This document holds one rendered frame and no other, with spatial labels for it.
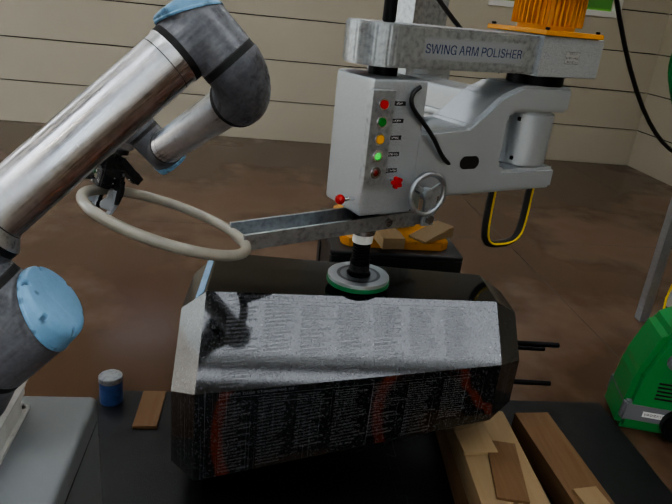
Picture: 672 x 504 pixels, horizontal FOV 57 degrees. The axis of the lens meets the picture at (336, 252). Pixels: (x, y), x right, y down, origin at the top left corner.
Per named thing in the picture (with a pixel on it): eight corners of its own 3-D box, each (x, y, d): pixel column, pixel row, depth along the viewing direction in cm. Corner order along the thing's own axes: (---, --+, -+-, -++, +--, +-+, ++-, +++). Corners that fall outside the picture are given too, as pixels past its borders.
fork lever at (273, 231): (404, 208, 227) (406, 195, 225) (437, 225, 212) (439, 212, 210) (225, 232, 194) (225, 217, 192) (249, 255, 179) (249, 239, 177)
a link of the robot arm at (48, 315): (10, 404, 109) (81, 345, 107) (-73, 341, 103) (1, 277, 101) (39, 359, 123) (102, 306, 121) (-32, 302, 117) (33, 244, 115)
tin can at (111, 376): (116, 408, 268) (115, 383, 264) (95, 404, 270) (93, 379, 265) (127, 395, 278) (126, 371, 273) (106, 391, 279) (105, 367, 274)
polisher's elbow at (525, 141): (481, 156, 235) (490, 104, 227) (512, 153, 246) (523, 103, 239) (522, 169, 221) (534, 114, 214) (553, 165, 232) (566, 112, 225)
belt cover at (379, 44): (540, 79, 241) (550, 33, 235) (593, 89, 221) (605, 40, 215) (325, 70, 194) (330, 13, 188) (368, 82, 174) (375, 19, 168)
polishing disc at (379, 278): (351, 259, 229) (351, 256, 229) (400, 278, 218) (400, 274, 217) (315, 275, 213) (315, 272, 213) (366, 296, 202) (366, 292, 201)
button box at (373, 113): (379, 182, 192) (391, 89, 182) (384, 184, 190) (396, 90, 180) (358, 183, 188) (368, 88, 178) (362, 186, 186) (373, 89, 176)
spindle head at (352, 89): (409, 197, 228) (427, 71, 211) (447, 216, 211) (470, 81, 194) (323, 204, 210) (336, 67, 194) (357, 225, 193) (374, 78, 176)
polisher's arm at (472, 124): (507, 198, 253) (533, 75, 235) (551, 216, 235) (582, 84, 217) (355, 212, 217) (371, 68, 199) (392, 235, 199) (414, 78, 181)
